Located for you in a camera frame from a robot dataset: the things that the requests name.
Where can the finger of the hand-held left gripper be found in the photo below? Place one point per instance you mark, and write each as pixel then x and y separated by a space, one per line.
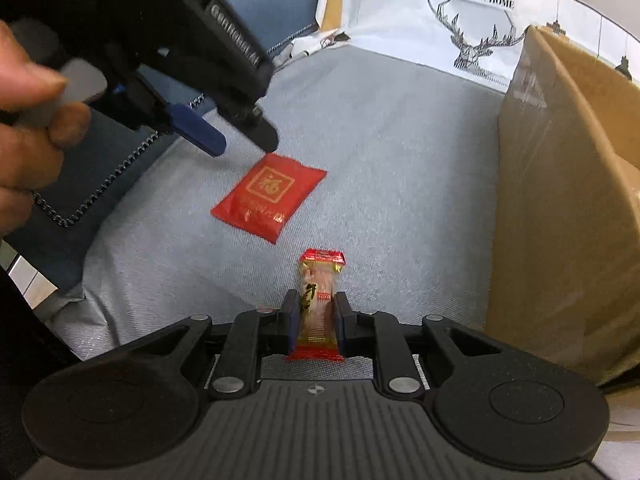
pixel 200 132
pixel 260 132

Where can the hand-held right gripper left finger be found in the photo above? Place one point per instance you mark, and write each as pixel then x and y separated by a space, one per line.
pixel 290 322

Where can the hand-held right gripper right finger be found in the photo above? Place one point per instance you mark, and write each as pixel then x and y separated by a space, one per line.
pixel 340 322

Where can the small red gold candy bar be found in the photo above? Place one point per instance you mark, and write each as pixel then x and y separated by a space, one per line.
pixel 317 285

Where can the plain red snack packet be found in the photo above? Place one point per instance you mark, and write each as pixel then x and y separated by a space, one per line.
pixel 270 195

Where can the cardboard box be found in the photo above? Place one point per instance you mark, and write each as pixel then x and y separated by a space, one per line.
pixel 550 210

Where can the person's left hand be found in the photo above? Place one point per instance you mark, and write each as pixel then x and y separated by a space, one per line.
pixel 25 85

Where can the blue sofa back cushion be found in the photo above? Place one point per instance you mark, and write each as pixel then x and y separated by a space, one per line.
pixel 265 0

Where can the grey fabric sofa seat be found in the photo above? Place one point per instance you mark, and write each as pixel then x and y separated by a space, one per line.
pixel 375 160

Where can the white deer printed cloth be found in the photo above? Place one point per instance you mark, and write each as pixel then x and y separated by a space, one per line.
pixel 400 20

